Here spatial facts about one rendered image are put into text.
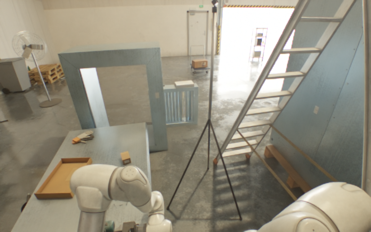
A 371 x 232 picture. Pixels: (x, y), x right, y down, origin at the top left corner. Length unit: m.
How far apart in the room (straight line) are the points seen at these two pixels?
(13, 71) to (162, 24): 6.38
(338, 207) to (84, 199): 0.79
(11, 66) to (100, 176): 6.57
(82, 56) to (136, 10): 7.82
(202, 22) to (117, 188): 9.99
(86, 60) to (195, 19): 8.31
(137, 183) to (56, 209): 1.14
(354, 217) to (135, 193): 0.64
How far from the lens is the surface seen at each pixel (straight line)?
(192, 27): 10.34
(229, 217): 2.28
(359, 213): 0.59
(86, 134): 2.47
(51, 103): 5.78
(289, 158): 2.81
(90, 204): 0.84
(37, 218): 1.83
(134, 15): 10.19
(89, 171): 0.84
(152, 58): 2.41
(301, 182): 2.64
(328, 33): 1.69
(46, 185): 2.04
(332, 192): 0.59
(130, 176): 0.74
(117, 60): 2.45
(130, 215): 1.54
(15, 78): 7.35
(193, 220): 2.22
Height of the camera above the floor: 1.90
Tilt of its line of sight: 29 degrees down
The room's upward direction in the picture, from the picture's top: 1 degrees counter-clockwise
